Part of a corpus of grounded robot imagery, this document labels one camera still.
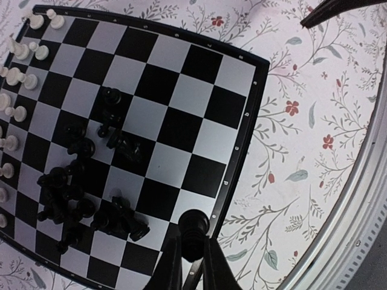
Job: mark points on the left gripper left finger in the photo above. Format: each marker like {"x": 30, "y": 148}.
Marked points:
{"x": 168, "y": 272}

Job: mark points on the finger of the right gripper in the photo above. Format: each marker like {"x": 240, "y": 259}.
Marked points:
{"x": 331, "y": 8}

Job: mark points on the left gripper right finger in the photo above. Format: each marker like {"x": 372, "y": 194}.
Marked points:
{"x": 216, "y": 271}

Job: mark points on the black chess piece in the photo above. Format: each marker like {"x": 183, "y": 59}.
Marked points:
{"x": 193, "y": 226}

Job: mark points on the black and grey chessboard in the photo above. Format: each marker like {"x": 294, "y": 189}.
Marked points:
{"x": 131, "y": 124}

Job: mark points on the pile of black chess pieces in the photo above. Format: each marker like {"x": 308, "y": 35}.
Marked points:
{"x": 65, "y": 187}

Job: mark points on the row of white chess pieces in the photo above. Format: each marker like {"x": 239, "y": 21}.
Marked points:
{"x": 84, "y": 55}

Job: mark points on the floral patterned table mat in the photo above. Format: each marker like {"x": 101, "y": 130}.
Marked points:
{"x": 320, "y": 94}

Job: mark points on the front aluminium rail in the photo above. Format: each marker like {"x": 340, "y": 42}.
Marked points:
{"x": 337, "y": 252}

